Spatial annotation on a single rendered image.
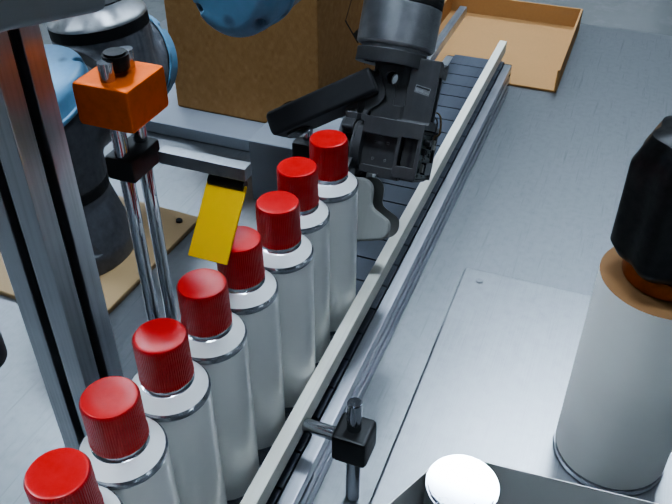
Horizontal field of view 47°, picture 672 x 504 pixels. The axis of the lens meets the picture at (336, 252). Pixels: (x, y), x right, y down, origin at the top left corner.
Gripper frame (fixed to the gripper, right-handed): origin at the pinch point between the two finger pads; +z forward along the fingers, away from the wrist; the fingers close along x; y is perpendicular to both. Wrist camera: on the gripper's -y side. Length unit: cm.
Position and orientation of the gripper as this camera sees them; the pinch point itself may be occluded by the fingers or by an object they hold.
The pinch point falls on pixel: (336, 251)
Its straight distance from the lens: 77.6
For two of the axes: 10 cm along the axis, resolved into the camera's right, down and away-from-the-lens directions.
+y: 9.3, 2.2, -2.9
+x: 3.1, -1.0, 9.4
